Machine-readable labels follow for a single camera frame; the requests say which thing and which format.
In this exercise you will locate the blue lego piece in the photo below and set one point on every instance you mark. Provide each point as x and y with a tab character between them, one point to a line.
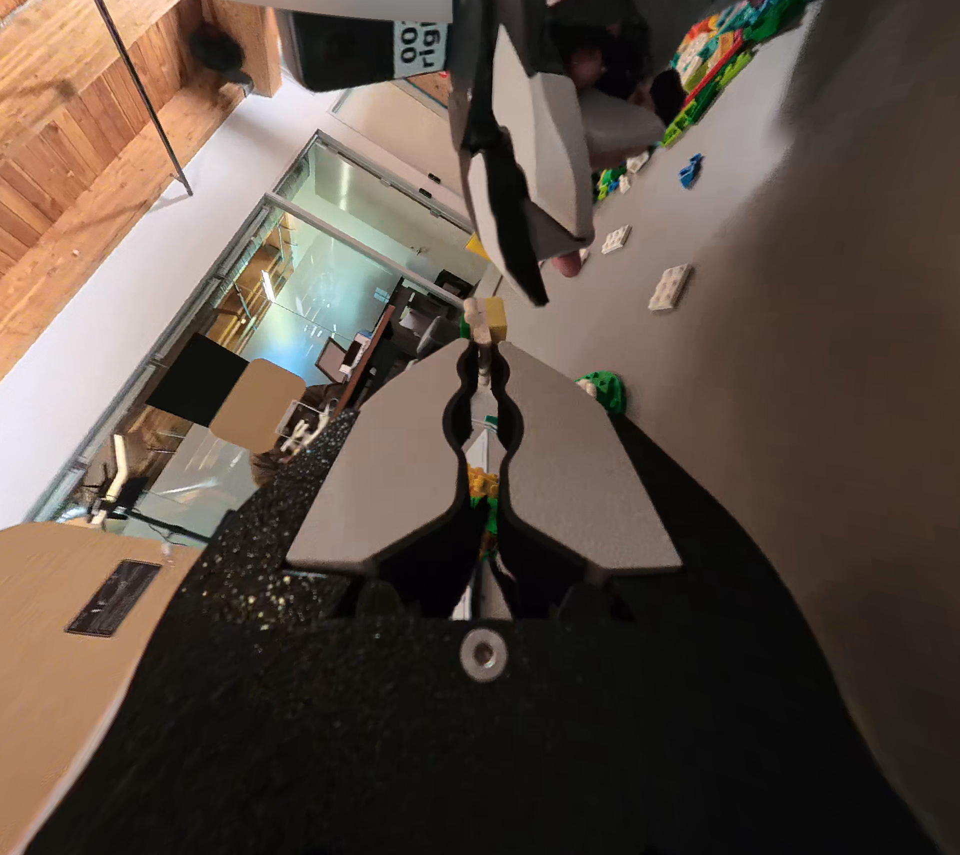
691	171

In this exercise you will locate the brown office desk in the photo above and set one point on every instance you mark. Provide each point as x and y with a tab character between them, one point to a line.
373	352

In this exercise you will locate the small white lego plate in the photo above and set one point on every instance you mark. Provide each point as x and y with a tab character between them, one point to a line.
616	239

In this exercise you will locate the glass partition wall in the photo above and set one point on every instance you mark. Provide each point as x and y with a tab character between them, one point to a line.
337	255

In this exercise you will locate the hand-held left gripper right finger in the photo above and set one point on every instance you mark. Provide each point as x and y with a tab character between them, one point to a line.
585	472

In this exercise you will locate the pile of colourful lego bricks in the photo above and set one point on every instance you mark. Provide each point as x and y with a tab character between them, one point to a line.
720	45

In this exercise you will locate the large white lego plate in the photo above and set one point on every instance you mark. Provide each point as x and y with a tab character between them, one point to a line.
670	287

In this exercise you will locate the pale door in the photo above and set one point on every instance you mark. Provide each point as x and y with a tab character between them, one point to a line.
390	142

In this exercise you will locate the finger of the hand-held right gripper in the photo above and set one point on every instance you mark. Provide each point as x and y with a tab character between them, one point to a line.
559	157
487	217

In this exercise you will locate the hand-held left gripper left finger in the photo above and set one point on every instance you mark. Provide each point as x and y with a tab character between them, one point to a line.
390	465

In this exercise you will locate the yellow lego box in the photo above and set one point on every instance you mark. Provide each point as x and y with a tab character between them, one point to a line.
474	247

